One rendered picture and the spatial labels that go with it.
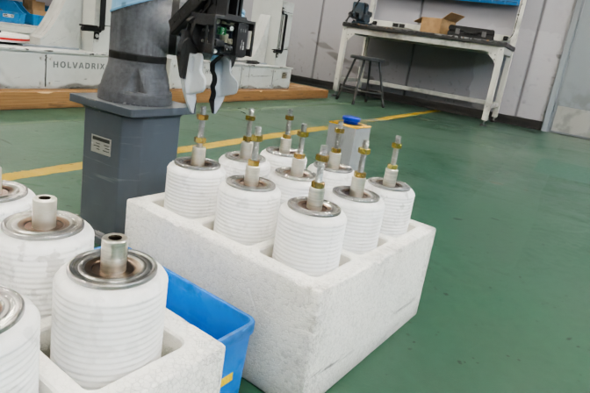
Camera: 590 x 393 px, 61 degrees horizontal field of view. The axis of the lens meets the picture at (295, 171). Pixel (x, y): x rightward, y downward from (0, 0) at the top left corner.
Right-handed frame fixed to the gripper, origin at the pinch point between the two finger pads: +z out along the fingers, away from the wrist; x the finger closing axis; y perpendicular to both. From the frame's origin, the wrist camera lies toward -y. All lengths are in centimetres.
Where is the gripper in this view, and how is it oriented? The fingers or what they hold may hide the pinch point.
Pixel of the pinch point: (201, 103)
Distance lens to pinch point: 82.5
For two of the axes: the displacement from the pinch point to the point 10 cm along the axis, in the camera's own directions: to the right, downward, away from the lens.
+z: -1.5, 9.6, 2.5
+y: 6.3, 2.8, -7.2
